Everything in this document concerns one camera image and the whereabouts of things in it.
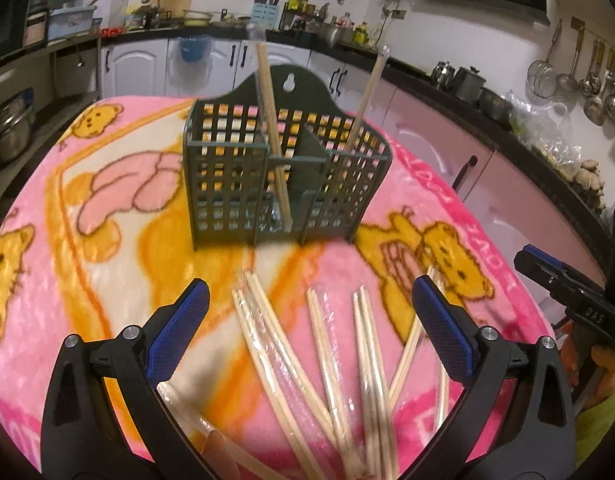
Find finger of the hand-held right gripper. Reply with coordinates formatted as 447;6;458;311
513;252;588;312
521;244;609;296

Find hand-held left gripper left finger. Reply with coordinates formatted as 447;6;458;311
41;279;223;480

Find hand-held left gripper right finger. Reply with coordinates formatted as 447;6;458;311
397;275;578;480

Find pile of chopsticks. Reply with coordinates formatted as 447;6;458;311
154;266;451;480

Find dark green utensil holder basket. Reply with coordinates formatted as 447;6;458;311
183;64;392;251

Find bamboo chopstick pair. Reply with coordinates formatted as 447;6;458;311
345;45;392;153
247;22;294;231

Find person's right forearm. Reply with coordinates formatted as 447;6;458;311
573;385;615;467

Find person's right hand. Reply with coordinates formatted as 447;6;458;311
561;321;615;396

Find pink printed bear blanket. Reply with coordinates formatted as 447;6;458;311
0;92;558;480

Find pile of ginger roots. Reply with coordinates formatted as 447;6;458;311
571;157;607;207

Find clear plastic bag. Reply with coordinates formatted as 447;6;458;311
506;89;572;162

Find hanging steel ladle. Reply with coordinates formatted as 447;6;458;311
582;42;606;127

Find hanging mesh strainer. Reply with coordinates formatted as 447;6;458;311
525;19;562;99

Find hanging slotted ladle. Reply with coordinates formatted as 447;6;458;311
555;17;586;94

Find steel pot with lid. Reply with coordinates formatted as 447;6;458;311
452;65;488;105

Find small steel kettle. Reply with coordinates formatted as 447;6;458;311
431;60;456;89

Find black kitchen countertop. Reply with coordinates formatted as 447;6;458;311
0;22;613;241

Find white kitchen cabinet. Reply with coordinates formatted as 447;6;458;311
100;35;338;102

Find stacked steel pots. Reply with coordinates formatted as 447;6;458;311
0;87;36;162

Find hanging blue plastic bag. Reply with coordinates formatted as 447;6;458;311
179;36;211;64

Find wooden shelf unit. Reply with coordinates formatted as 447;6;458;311
0;30;104;211

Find stacked bowls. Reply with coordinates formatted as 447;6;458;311
182;8;214;28

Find large steel stockpot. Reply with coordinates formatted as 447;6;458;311
316;22;354;47

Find light blue knife block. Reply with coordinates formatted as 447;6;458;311
250;2;280;32

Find light blue dish tray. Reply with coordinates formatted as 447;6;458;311
46;6;98;42

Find black microwave oven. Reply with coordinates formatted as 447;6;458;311
0;0;27;63

